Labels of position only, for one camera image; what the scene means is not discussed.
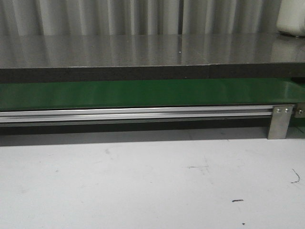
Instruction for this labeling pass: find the white pleated curtain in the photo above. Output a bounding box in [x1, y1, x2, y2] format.
[0, 0, 281, 36]

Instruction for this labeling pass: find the right conveyor end plate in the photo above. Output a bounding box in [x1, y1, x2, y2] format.
[295, 103, 305, 118]

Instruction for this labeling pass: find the green conveyor belt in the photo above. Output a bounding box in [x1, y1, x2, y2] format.
[0, 78, 305, 111]

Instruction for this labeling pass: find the white plastic container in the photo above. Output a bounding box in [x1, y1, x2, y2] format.
[276, 0, 305, 37]

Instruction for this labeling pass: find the aluminium conveyor frame rail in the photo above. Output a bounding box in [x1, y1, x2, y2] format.
[0, 104, 298, 124]

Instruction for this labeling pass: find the right steel support bracket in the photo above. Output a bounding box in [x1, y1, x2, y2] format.
[267, 105, 294, 140]

